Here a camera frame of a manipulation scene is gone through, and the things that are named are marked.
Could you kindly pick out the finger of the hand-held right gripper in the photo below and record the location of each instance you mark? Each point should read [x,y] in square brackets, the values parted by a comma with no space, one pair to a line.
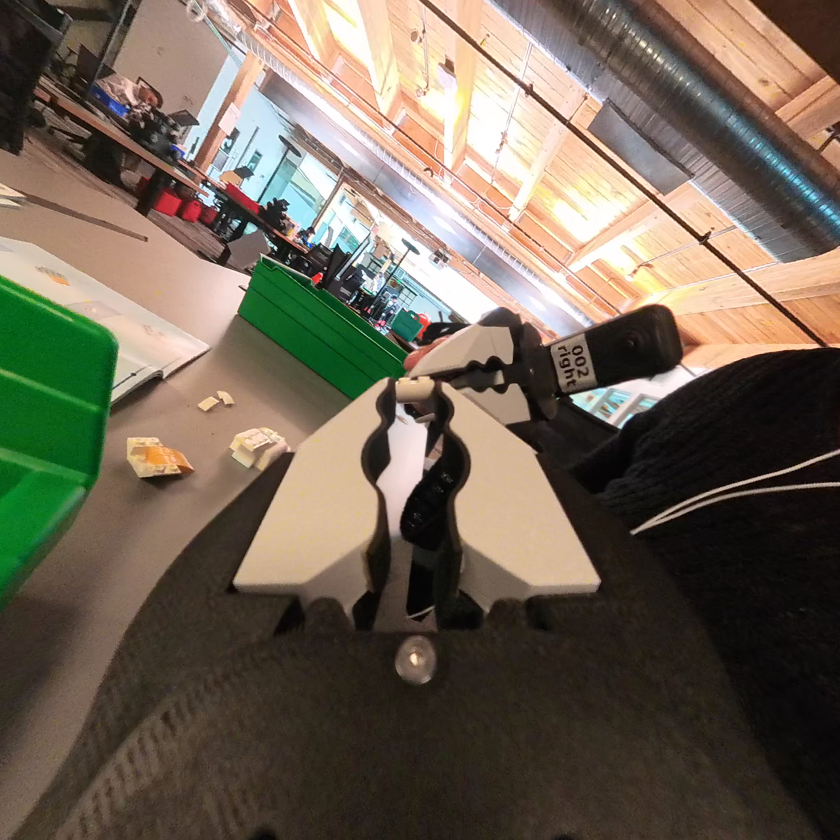
[518,403]
[479,348]

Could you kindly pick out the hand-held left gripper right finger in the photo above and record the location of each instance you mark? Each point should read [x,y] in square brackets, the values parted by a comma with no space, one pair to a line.
[525,518]

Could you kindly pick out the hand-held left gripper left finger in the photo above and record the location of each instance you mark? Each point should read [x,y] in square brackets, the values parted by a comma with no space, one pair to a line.
[308,518]

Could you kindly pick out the small white lego piece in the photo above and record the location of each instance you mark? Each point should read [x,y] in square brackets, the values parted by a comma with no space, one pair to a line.
[417,389]

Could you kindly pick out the white and orange lego assembly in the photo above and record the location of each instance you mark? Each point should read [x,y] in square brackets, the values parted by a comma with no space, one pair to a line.
[157,458]

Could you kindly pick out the person's right hand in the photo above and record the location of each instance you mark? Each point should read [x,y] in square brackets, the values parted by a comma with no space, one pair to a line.
[420,359]

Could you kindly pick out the small green crate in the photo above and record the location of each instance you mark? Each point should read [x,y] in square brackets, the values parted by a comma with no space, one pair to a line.
[407,325]

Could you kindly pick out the black floor lamp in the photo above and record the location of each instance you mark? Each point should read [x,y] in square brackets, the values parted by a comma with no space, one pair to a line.
[408,246]
[289,145]

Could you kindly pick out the green stacked plastic bins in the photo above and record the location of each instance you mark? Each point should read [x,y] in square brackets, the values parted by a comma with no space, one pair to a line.
[321,328]

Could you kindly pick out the black computer monitor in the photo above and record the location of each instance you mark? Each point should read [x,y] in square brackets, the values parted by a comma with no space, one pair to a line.
[340,266]

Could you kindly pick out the black ceiling track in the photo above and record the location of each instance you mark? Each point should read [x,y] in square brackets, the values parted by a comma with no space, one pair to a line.
[623,177]

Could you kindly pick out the person's black sweater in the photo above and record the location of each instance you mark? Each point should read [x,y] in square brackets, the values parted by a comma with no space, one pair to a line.
[741,623]

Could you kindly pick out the white instruction booklet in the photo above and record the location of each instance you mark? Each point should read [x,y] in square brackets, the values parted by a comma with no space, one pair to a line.
[124,321]

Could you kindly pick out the ceiling light fixture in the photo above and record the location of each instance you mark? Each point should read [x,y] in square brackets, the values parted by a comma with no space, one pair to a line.
[446,73]

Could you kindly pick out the red crate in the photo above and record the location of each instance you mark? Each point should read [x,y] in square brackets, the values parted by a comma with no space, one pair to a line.
[241,197]

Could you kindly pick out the large green plastic bin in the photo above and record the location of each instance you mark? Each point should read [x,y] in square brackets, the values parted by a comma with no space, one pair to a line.
[46,407]

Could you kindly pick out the red storage box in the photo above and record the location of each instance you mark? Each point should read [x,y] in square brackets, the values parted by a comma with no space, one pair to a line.
[166,202]
[191,211]

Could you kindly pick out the dark metal strip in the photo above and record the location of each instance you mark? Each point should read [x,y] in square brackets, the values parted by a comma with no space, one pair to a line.
[85,215]

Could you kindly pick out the long wooden workbench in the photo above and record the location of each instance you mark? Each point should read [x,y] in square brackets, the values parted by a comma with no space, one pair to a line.
[118,134]

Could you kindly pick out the blue plastic crate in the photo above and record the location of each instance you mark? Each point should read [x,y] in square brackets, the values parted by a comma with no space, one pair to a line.
[110,97]

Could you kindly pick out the black duct vent grille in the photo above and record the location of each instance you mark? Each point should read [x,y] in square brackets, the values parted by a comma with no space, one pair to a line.
[640,148]

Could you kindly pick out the silver ventilation duct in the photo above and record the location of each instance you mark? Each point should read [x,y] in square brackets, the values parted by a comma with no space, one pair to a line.
[709,111]

